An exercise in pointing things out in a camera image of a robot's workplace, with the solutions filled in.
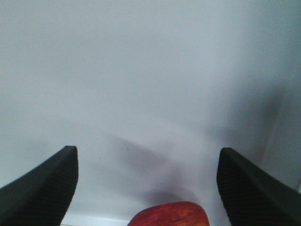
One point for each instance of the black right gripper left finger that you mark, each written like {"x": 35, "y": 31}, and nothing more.
{"x": 42, "y": 196}

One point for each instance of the white fridge interior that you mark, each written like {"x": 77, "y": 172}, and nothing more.
{"x": 149, "y": 91}

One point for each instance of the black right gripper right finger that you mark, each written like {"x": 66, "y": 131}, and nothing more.
{"x": 251, "y": 197}

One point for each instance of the red yellow apple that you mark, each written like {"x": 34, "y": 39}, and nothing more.
{"x": 171, "y": 214}

